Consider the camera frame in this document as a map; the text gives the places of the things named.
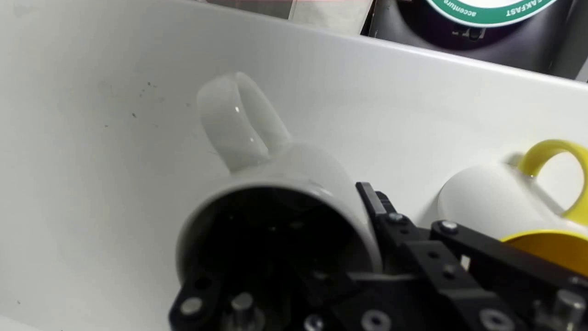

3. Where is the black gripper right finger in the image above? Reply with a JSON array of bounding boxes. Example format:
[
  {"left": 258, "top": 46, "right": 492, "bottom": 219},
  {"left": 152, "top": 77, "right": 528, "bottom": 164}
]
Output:
[{"left": 354, "top": 180, "right": 588, "bottom": 331}]

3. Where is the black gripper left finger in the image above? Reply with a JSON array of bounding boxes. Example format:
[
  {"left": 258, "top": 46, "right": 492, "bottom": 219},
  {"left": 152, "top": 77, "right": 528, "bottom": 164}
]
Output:
[{"left": 166, "top": 195, "right": 354, "bottom": 331}]

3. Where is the white mug yellow interior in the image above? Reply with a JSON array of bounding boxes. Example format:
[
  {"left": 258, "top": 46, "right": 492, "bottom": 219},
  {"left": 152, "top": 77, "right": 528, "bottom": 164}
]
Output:
[{"left": 420, "top": 138, "right": 588, "bottom": 279}]

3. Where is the plain white mug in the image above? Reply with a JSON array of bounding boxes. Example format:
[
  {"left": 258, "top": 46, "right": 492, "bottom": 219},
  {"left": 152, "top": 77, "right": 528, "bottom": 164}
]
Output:
[{"left": 174, "top": 70, "right": 383, "bottom": 300}]

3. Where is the white paper pouch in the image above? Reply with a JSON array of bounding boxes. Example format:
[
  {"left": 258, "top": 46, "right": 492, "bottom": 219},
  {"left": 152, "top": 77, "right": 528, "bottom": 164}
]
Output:
[{"left": 286, "top": 0, "right": 374, "bottom": 37}]

